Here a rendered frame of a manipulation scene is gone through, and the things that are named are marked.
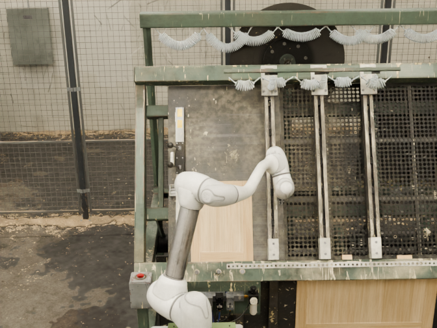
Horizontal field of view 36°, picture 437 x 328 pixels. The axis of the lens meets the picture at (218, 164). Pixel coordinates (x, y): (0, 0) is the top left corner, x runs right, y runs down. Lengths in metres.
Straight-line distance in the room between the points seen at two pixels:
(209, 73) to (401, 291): 1.85
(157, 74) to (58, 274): 2.28
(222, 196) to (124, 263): 2.74
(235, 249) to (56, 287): 2.02
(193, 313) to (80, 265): 2.69
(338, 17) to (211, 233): 1.69
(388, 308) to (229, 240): 1.17
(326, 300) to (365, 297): 0.25
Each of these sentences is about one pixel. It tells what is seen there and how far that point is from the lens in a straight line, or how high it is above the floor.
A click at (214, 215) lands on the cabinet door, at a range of 4.03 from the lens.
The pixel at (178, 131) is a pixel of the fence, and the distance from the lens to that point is 4.10.
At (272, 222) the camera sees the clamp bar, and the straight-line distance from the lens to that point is 3.99.
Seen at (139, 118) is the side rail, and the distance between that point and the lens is 4.13.
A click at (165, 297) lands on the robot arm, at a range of 3.41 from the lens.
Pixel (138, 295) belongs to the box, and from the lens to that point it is 3.82.
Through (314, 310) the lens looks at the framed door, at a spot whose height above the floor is 0.43.
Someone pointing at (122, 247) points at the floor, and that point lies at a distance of 6.06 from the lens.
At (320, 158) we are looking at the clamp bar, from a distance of 4.08.
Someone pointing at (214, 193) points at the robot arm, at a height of 1.61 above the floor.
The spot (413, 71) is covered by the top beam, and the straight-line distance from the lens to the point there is 4.31.
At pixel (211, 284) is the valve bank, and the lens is 3.99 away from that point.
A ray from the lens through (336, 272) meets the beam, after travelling 4.04.
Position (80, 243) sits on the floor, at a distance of 6.21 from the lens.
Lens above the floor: 2.93
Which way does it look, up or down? 22 degrees down
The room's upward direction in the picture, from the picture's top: 1 degrees counter-clockwise
